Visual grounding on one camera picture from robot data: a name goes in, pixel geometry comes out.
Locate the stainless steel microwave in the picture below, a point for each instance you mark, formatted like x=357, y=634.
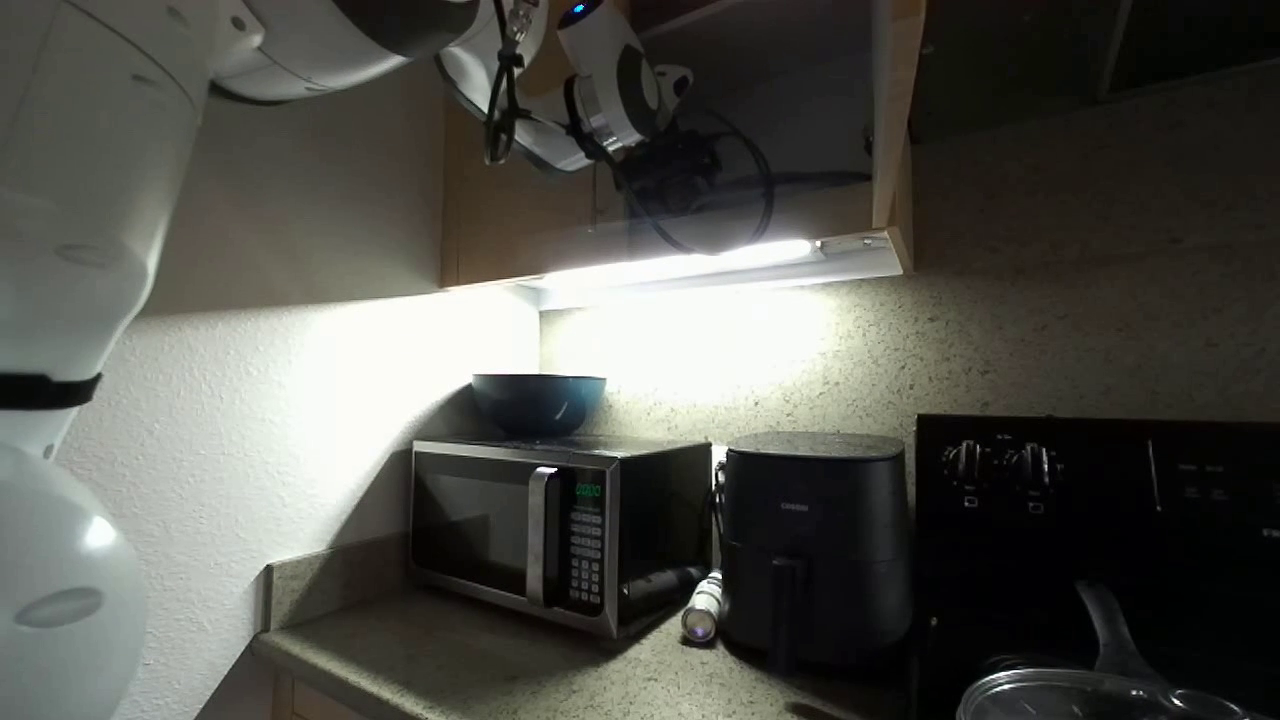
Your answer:
x=534, y=533

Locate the black air fryer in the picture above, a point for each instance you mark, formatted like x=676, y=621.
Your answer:
x=825, y=545

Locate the dark blue bowl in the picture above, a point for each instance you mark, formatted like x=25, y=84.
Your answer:
x=539, y=405

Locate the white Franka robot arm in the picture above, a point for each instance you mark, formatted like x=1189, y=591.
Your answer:
x=94, y=200

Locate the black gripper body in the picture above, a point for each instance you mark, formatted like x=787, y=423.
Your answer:
x=672, y=162

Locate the pan with lid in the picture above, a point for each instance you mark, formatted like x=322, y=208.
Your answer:
x=1083, y=684

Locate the small white bottle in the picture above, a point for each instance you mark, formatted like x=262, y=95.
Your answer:
x=700, y=605

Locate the black kitchen stove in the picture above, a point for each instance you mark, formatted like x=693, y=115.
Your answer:
x=1107, y=533

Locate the wooden wall cabinet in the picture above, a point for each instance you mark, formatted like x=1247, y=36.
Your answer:
x=787, y=120

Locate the under-cabinet light strip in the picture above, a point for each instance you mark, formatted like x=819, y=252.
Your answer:
x=693, y=264

